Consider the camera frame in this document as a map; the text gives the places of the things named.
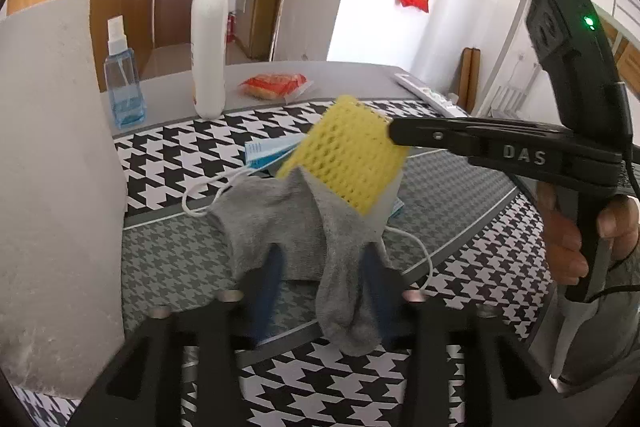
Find red snack packet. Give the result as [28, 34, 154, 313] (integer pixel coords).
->
[237, 73, 315, 102]

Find white foam box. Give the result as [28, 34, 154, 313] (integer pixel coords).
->
[0, 0, 128, 403]

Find white remote control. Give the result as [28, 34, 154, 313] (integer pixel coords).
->
[392, 72, 468, 118]

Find houndstooth table mat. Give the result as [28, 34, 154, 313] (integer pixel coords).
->
[10, 96, 558, 427]

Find metal bunk bed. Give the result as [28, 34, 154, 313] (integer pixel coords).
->
[470, 0, 640, 120]

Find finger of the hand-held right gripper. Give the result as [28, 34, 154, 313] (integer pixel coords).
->
[389, 131, 484, 164]
[387, 116, 576, 142]

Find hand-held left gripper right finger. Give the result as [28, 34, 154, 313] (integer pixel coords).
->
[357, 244, 576, 427]

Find white red pump lotion bottle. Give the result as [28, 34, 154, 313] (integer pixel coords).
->
[191, 0, 230, 120]

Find person's right hand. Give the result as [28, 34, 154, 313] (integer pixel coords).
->
[537, 182, 640, 288]

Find person's right forearm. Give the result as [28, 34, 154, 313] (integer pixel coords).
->
[550, 252, 640, 398]

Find grey sock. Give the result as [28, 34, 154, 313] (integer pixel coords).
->
[207, 167, 396, 355]

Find blue spray bottle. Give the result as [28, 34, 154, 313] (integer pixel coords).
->
[103, 17, 147, 130]

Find wooden boards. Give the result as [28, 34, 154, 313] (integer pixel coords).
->
[457, 48, 483, 108]

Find light blue face mask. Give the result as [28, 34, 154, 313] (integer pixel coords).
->
[182, 138, 433, 293]

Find yellow foam net sleeve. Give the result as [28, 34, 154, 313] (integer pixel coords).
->
[277, 95, 408, 215]

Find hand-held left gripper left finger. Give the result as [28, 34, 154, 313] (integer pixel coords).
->
[67, 252, 286, 427]

